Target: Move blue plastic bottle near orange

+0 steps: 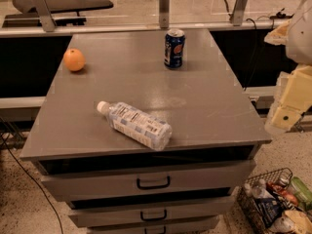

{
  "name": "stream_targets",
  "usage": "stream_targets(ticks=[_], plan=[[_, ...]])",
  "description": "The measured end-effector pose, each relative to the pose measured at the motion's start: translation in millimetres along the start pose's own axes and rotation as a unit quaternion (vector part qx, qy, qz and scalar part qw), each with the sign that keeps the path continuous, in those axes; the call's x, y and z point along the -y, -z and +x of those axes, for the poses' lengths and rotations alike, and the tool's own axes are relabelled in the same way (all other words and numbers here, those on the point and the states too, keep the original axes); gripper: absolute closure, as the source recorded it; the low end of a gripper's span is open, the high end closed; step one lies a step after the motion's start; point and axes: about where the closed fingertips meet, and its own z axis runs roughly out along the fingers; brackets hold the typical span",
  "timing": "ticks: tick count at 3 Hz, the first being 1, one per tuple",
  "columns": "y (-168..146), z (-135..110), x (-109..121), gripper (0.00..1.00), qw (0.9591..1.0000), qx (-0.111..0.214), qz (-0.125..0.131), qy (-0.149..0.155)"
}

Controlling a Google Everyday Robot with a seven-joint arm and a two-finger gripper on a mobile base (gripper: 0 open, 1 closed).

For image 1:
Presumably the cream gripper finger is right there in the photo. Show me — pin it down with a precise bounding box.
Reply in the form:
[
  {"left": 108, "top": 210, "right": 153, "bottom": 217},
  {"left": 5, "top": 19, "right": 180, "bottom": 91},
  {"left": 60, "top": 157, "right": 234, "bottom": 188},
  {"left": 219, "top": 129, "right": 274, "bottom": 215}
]
[
  {"left": 264, "top": 20, "right": 291, "bottom": 46},
  {"left": 270, "top": 65, "right": 312, "bottom": 132}
]

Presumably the clear blue-labelled plastic bottle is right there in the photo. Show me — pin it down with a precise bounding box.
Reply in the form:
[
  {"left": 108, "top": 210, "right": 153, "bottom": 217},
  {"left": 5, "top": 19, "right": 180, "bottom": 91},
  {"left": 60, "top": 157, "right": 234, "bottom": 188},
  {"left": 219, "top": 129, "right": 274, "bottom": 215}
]
[{"left": 97, "top": 101, "right": 173, "bottom": 151}]

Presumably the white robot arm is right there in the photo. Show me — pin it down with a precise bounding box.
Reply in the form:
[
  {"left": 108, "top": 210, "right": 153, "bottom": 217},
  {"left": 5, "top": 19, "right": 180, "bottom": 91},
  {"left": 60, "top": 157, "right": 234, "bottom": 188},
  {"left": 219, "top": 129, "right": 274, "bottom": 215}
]
[{"left": 264, "top": 0, "right": 312, "bottom": 135}]

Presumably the green bottle in basket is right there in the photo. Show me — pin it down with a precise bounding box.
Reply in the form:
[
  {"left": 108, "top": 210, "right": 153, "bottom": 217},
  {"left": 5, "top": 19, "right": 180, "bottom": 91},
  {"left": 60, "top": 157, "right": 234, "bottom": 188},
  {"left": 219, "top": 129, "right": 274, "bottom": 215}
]
[{"left": 289, "top": 176, "right": 312, "bottom": 211}]

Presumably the clear bottle in basket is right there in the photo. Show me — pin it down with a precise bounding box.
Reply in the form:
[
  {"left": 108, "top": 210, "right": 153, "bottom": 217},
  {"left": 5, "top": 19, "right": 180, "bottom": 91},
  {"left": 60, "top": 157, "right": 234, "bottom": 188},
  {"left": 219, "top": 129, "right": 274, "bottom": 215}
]
[{"left": 243, "top": 178, "right": 274, "bottom": 199}]

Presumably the red snack packet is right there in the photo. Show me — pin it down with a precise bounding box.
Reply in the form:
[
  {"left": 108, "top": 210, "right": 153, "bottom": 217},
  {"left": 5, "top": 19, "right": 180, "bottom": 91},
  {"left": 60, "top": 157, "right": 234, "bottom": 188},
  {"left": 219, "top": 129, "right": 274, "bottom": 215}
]
[{"left": 266, "top": 181, "right": 298, "bottom": 206}]

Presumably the blue soda can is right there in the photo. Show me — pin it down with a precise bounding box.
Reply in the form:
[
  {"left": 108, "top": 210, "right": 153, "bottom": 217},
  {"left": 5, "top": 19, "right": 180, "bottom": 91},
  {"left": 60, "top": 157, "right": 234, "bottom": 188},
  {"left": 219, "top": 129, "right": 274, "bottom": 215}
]
[{"left": 164, "top": 28, "right": 185, "bottom": 69}]

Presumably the dark blue snack bag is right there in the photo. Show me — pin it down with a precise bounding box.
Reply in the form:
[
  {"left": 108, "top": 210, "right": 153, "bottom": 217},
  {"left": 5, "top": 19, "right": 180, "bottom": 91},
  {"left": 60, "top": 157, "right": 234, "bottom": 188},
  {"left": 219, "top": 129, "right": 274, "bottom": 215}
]
[{"left": 254, "top": 199, "right": 283, "bottom": 228}]

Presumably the yellow snack bag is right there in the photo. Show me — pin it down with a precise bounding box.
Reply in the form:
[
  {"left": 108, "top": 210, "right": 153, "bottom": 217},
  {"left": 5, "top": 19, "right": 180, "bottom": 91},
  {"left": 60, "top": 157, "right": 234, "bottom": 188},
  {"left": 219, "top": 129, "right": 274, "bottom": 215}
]
[{"left": 284, "top": 210, "right": 312, "bottom": 234}]

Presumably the bottom grey drawer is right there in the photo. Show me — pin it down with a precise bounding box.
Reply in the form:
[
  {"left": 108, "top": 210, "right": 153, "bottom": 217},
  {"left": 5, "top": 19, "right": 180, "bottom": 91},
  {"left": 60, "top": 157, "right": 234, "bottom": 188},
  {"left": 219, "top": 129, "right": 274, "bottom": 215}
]
[{"left": 87, "top": 215, "right": 219, "bottom": 234}]

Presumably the grey drawer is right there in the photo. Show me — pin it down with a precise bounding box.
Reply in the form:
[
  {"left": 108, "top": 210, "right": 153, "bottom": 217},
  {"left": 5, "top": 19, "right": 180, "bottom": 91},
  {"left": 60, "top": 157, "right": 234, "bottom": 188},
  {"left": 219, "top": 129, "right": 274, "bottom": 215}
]
[
  {"left": 69, "top": 196, "right": 234, "bottom": 228},
  {"left": 87, "top": 215, "right": 219, "bottom": 234},
  {"left": 42, "top": 160, "right": 255, "bottom": 202}
]

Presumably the grey drawer cabinet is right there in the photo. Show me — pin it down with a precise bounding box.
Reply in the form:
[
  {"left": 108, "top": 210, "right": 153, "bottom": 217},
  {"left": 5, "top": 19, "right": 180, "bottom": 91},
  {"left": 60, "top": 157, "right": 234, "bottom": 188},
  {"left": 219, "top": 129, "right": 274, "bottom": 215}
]
[{"left": 21, "top": 29, "right": 270, "bottom": 234}]

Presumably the orange fruit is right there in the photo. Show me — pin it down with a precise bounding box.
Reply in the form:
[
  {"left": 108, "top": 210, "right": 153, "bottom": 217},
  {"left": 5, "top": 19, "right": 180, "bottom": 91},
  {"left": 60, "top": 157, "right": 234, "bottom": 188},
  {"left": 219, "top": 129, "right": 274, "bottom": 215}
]
[{"left": 63, "top": 49, "right": 86, "bottom": 72}]

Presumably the middle grey drawer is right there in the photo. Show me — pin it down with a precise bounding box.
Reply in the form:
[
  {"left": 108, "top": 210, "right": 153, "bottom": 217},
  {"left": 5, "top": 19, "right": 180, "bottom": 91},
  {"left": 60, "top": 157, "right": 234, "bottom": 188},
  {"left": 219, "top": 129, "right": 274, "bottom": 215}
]
[{"left": 69, "top": 196, "right": 234, "bottom": 228}]

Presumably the top grey drawer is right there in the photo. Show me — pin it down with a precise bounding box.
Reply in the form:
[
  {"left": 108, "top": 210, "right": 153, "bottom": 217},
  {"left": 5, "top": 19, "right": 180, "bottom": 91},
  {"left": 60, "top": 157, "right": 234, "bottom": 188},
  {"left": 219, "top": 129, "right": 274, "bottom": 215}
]
[{"left": 42, "top": 160, "right": 255, "bottom": 202}]

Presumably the right metal bracket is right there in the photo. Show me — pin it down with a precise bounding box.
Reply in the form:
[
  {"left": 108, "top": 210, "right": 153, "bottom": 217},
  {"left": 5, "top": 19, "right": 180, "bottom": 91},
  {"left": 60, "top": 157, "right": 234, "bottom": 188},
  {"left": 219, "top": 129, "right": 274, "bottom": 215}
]
[{"left": 230, "top": 0, "right": 248, "bottom": 26}]

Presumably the metal bracket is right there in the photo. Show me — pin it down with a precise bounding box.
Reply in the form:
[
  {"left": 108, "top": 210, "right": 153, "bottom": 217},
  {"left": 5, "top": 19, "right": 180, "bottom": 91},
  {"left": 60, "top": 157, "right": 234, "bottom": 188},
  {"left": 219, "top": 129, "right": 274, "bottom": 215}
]
[
  {"left": 230, "top": 0, "right": 248, "bottom": 26},
  {"left": 1, "top": 0, "right": 57, "bottom": 32},
  {"left": 159, "top": 0, "right": 170, "bottom": 28}
]

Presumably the wire mesh basket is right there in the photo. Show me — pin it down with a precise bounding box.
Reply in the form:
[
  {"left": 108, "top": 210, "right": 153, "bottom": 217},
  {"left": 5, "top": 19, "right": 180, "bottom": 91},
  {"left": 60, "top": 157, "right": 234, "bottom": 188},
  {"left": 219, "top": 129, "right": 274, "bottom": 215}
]
[{"left": 237, "top": 168, "right": 312, "bottom": 234}]

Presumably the middle metal bracket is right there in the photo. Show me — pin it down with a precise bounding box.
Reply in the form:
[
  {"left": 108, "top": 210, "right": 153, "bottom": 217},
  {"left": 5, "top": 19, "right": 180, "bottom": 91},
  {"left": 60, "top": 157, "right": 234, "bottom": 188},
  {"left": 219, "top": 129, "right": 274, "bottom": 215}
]
[{"left": 159, "top": 0, "right": 170, "bottom": 28}]

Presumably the left metal bracket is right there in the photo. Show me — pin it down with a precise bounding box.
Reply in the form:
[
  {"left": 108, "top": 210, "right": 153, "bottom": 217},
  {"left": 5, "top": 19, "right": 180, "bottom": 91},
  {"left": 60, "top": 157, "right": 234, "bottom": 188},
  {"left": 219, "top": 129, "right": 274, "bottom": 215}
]
[{"left": 1, "top": 0, "right": 57, "bottom": 32}]

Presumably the black floor cable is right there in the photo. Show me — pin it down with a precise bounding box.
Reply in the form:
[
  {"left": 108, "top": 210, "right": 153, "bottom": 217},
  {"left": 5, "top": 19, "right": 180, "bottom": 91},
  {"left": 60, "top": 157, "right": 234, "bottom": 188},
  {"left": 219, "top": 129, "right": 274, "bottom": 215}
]
[{"left": 0, "top": 134, "right": 64, "bottom": 234}]

